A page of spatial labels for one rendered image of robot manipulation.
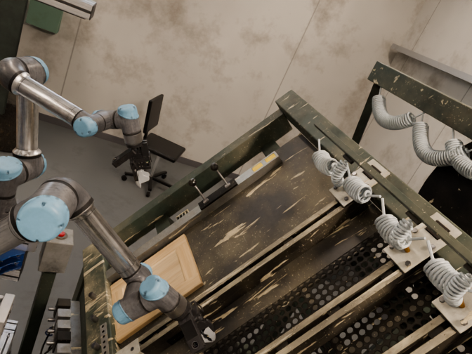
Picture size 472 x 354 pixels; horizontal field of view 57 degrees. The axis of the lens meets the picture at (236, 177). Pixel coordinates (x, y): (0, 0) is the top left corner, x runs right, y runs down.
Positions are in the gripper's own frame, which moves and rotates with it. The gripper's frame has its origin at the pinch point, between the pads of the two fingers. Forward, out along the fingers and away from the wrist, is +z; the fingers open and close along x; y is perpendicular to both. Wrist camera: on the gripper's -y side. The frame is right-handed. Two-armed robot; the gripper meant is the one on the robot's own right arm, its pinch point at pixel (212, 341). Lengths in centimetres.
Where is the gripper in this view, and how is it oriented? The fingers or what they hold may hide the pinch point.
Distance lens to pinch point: 157.6
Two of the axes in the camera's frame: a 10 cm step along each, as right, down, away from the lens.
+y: -3.0, -5.2, 8.0
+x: -8.2, 5.6, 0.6
